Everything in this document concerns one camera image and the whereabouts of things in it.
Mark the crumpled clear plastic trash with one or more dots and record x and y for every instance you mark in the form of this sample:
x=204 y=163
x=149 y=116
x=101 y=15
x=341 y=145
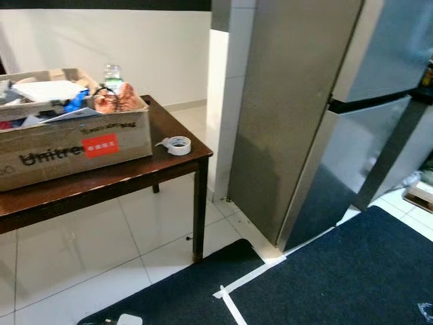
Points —
x=426 y=313

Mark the dark blue floor mat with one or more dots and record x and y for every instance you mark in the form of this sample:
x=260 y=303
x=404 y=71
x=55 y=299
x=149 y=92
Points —
x=338 y=277
x=176 y=291

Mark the silver refrigerator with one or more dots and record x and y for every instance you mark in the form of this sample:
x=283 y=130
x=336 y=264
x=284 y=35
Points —
x=284 y=115

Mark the long white floor tape strip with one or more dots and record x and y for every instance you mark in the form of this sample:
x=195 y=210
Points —
x=250 y=275

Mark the short white floor tape strip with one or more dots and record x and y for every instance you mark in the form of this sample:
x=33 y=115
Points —
x=233 y=311

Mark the white tape roll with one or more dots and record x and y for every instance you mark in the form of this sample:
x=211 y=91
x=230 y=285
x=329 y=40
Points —
x=178 y=145

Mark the orange plastic bag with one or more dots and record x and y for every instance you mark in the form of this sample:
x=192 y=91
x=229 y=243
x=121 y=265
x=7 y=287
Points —
x=128 y=100

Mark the brown wooden table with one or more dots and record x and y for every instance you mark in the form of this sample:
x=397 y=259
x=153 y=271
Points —
x=101 y=186

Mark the clear plastic bottle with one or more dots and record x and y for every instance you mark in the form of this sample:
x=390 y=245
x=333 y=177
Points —
x=112 y=74

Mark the grey robot left leg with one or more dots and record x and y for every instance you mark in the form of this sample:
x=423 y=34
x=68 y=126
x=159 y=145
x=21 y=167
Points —
x=129 y=319

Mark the white paper sheet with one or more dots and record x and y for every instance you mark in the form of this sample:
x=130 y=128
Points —
x=74 y=116

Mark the blue plastic item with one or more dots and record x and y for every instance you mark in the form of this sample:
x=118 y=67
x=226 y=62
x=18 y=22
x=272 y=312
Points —
x=76 y=101

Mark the printed cardboard box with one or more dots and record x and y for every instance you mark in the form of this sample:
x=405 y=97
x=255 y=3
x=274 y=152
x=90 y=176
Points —
x=61 y=149

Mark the white flat foam sheet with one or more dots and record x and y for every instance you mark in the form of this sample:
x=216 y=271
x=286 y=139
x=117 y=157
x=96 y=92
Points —
x=51 y=91

